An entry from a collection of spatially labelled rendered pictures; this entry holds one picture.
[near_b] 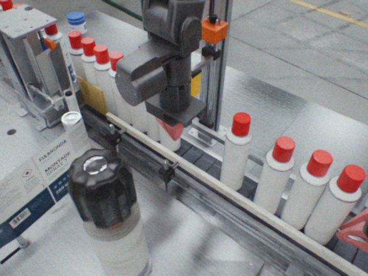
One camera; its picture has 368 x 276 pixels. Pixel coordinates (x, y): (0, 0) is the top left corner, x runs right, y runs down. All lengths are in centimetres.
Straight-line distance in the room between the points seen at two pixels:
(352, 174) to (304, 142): 41
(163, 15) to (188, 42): 5
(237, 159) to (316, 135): 39
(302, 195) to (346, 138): 43
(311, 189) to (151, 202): 33
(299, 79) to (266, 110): 170
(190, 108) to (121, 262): 28
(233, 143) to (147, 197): 24
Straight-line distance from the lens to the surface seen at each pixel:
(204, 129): 74
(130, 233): 47
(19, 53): 86
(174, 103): 55
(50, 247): 71
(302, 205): 63
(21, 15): 88
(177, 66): 50
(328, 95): 261
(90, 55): 85
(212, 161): 78
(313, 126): 101
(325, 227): 65
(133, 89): 47
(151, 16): 49
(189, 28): 46
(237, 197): 68
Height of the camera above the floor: 148
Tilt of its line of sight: 46 degrees down
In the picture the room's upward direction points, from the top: straight up
